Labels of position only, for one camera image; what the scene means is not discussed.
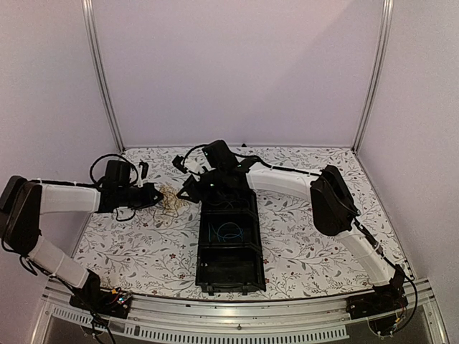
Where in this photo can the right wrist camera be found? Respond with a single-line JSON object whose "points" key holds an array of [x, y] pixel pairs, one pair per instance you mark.
{"points": [[186, 165]]}

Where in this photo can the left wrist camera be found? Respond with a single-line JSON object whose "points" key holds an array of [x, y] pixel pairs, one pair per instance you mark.
{"points": [[143, 168]]}

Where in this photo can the black three-compartment bin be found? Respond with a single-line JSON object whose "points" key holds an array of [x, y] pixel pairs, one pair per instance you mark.
{"points": [[229, 254]]}

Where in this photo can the aluminium front rail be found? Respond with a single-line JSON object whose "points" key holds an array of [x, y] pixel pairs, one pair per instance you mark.
{"points": [[166, 320]]}

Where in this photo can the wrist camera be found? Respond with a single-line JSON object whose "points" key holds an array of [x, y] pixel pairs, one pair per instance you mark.
{"points": [[143, 168], [186, 165]]}

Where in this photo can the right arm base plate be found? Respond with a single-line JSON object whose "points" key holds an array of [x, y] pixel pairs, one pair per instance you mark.
{"points": [[381, 300]]}

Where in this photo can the right aluminium corner post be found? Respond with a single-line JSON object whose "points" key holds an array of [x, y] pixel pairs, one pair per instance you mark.
{"points": [[381, 50]]}

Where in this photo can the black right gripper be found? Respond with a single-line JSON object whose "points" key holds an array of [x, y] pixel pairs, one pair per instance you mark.
{"points": [[193, 190]]}

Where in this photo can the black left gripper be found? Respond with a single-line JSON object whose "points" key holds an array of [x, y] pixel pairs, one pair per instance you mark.
{"points": [[150, 201]]}

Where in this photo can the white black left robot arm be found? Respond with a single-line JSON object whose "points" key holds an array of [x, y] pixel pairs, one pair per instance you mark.
{"points": [[152, 251]]}

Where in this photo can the left aluminium corner post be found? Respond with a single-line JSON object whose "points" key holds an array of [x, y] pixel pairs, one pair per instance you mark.
{"points": [[97, 58]]}

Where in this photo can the aluminium corner post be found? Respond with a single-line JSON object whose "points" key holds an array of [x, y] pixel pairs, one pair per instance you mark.
{"points": [[381, 50], [97, 58]]}

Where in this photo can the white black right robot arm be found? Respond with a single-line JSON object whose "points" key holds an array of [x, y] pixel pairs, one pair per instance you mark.
{"points": [[334, 212]]}

